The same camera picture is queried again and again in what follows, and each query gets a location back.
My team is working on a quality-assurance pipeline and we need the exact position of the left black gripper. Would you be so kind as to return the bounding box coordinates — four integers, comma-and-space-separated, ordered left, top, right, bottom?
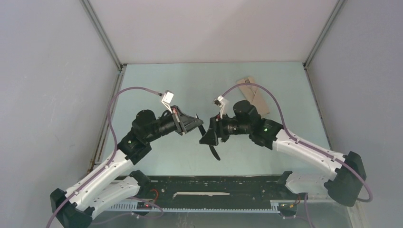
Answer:
145, 105, 203, 143

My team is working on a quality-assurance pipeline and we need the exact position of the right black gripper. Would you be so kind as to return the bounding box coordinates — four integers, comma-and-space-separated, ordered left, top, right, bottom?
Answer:
199, 112, 251, 147

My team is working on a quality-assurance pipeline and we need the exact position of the black knife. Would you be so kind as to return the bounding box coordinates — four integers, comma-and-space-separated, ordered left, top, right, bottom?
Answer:
198, 115, 223, 161

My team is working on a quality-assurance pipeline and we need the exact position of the beige cloth napkin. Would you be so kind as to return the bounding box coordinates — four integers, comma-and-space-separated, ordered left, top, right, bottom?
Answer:
239, 85, 270, 116

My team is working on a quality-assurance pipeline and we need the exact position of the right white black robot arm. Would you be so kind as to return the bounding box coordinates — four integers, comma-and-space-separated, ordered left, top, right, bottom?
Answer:
199, 115, 373, 207

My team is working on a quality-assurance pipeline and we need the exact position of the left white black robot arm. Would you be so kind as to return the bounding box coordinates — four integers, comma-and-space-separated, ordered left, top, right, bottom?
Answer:
50, 105, 203, 228

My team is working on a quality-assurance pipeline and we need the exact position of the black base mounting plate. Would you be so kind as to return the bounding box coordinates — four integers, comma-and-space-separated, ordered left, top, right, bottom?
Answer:
136, 175, 304, 211

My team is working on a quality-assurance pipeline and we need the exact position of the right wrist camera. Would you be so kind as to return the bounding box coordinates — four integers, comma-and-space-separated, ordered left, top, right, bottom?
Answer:
213, 95, 229, 119

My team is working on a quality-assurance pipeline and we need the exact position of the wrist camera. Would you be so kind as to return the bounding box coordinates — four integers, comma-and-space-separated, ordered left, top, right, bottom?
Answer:
161, 90, 174, 113
213, 95, 229, 119

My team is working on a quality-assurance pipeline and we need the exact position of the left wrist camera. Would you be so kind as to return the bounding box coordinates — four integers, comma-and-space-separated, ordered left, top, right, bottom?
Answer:
161, 90, 174, 113

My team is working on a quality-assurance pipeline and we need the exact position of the aluminium frame rail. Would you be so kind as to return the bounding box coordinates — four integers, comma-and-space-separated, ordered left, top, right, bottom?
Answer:
72, 179, 360, 203

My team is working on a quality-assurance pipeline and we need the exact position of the white slotted cable duct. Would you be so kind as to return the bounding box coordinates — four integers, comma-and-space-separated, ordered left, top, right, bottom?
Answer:
107, 201, 281, 214

